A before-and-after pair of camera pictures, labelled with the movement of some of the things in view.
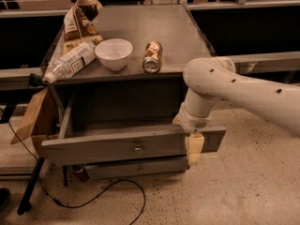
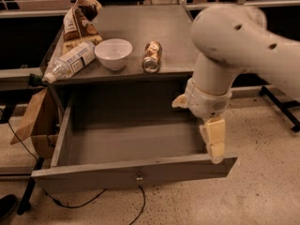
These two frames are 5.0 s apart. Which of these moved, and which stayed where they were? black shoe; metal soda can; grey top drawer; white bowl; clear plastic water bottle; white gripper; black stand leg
Moved: black shoe; grey top drawer; white gripper
Stayed: clear plastic water bottle; black stand leg; metal soda can; white bowl
